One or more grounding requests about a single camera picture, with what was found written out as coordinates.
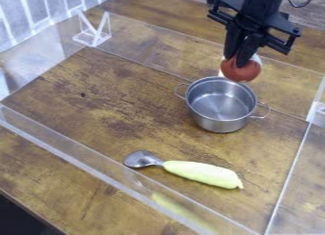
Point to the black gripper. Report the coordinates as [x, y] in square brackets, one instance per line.
[249, 34]

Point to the red white toy mushroom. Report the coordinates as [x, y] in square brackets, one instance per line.
[243, 74]

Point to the silver metal pot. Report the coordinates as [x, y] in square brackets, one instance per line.
[221, 105]

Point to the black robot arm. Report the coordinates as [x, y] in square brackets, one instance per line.
[254, 25]

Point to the black strip on table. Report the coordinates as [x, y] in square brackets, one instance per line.
[257, 9]

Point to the clear acrylic front barrier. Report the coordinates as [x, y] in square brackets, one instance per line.
[195, 216]

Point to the clear acrylic triangle bracket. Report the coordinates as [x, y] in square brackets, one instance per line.
[93, 36]

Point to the spoon with yellow handle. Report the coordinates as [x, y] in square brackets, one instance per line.
[203, 173]

